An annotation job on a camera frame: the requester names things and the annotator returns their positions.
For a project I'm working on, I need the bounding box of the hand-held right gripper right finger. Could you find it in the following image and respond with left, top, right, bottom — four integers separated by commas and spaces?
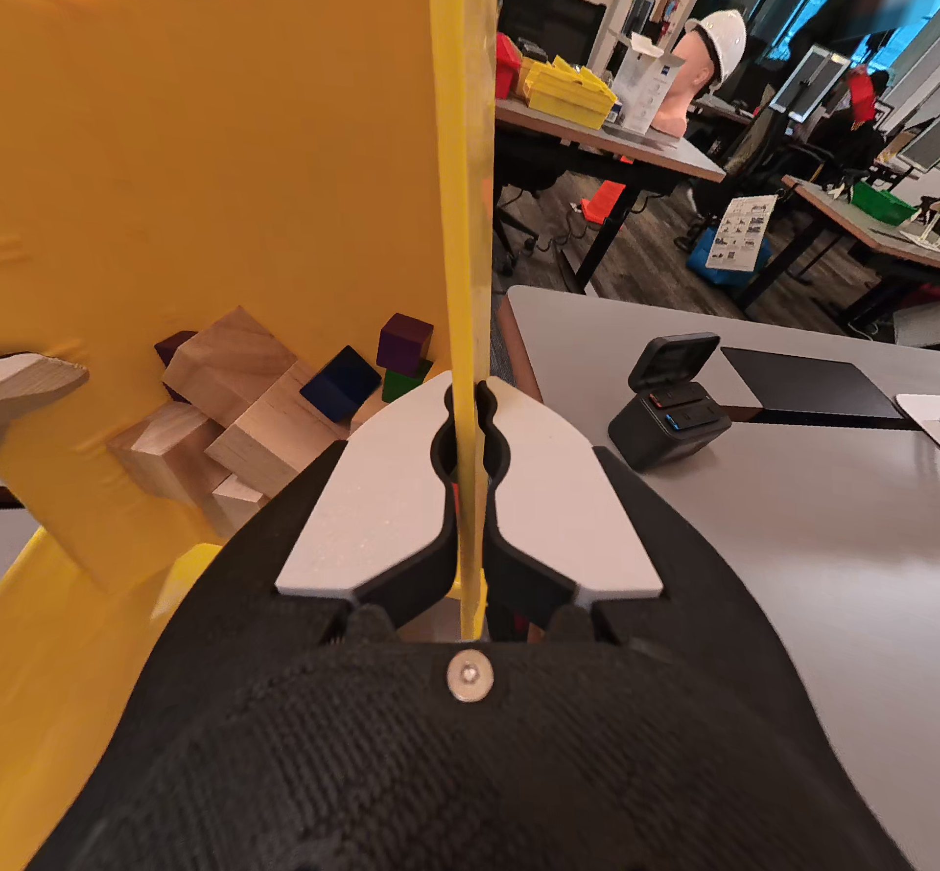
479, 375, 665, 631

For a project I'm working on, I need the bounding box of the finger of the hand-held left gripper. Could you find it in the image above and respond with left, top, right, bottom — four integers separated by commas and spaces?
0, 352, 91, 440

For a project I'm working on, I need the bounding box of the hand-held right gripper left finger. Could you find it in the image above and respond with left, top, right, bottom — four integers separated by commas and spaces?
275, 369, 460, 628

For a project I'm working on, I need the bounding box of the pile of coloured wooden cubes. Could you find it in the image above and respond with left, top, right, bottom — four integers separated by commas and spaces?
107, 306, 436, 543

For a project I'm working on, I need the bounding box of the yellow plastic box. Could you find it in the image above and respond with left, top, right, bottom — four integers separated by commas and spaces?
0, 525, 225, 871
0, 0, 502, 642

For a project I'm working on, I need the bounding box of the blue storage box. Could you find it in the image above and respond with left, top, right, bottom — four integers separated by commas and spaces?
686, 225, 774, 290

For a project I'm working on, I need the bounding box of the white carton box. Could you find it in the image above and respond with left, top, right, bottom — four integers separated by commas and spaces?
611, 33, 686, 137

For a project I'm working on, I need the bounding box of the black battery charging case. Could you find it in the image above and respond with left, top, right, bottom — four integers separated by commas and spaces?
607, 332, 733, 474

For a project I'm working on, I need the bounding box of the black flat tablet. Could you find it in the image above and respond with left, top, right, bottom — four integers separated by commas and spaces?
720, 345, 906, 421

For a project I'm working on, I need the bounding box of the orange plastic part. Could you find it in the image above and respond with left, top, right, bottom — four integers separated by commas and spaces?
579, 180, 627, 224

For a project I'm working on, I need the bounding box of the white printed leaflet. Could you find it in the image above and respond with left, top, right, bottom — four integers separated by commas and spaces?
705, 195, 778, 272

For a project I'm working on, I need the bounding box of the black office chair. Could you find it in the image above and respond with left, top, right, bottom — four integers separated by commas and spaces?
493, 130, 570, 277
674, 106, 790, 252

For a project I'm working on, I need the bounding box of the grey desk with black legs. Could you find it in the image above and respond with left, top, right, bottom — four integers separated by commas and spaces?
734, 174, 940, 332
495, 96, 728, 294

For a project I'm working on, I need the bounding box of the yellow lidded bin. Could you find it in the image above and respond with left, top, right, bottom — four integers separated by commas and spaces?
516, 55, 618, 130

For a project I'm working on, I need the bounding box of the mannequin head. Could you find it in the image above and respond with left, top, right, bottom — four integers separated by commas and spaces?
653, 25, 719, 133

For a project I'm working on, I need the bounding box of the green plastic bin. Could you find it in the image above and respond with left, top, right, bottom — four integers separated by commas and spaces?
850, 180, 919, 227

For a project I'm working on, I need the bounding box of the red plastic bin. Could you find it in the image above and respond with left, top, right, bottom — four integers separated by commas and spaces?
495, 32, 524, 100

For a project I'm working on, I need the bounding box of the computer monitor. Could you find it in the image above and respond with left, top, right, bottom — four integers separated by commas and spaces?
768, 43, 853, 124

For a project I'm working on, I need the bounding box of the white hard hat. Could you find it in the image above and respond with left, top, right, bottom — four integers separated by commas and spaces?
684, 8, 749, 84

